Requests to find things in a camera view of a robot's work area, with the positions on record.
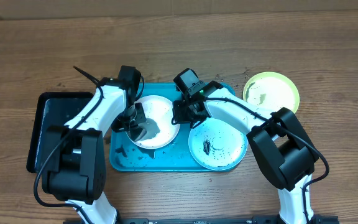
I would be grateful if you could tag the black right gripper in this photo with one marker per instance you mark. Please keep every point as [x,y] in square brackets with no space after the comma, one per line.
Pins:
[183,118]

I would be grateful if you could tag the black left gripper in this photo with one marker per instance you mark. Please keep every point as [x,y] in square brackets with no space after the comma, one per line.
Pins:
[117,127]

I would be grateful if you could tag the dark green sponge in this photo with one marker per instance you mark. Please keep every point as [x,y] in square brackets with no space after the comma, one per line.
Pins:
[147,130]

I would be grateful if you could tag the white round plate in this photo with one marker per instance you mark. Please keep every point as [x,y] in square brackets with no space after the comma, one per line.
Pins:
[160,109]

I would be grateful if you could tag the yellow-green round plate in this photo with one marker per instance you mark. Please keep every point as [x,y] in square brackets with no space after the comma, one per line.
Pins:
[272,90]

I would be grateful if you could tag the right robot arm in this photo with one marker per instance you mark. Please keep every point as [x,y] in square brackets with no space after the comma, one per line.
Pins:
[284,152]

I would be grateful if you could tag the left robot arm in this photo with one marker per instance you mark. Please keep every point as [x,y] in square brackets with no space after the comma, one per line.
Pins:
[73,168]

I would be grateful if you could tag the teal plastic serving tray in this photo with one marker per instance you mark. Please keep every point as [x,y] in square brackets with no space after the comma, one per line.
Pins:
[174,157]

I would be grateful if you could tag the black rectangular water tray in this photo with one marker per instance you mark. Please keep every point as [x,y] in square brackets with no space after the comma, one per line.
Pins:
[53,108]

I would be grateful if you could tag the light blue round plate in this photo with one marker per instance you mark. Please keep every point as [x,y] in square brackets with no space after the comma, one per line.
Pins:
[216,145]

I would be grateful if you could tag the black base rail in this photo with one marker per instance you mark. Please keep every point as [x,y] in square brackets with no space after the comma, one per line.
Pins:
[265,219]

